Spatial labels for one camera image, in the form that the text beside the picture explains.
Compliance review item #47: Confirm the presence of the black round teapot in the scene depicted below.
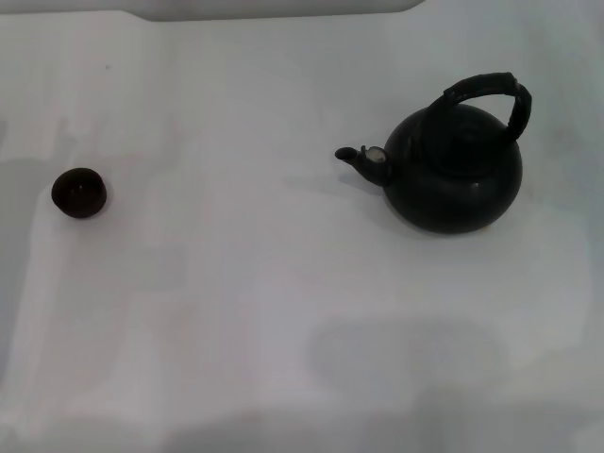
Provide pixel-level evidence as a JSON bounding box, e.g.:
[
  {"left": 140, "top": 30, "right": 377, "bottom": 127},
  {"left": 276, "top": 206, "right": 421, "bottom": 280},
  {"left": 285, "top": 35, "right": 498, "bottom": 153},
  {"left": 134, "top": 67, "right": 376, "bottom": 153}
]
[{"left": 334, "top": 71, "right": 533, "bottom": 236}]

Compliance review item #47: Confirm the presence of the dark brown teacup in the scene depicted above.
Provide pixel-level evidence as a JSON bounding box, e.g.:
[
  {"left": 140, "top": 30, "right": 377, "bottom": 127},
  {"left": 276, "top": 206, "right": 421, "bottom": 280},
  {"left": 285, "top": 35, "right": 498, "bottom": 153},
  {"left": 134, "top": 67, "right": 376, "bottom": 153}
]
[{"left": 50, "top": 167, "right": 110, "bottom": 220}]

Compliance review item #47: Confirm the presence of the white tablecloth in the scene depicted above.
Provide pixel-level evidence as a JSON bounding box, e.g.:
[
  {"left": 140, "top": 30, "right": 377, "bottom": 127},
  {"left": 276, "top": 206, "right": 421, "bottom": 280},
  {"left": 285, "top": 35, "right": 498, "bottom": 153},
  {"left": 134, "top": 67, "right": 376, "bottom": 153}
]
[{"left": 0, "top": 11, "right": 604, "bottom": 453}]

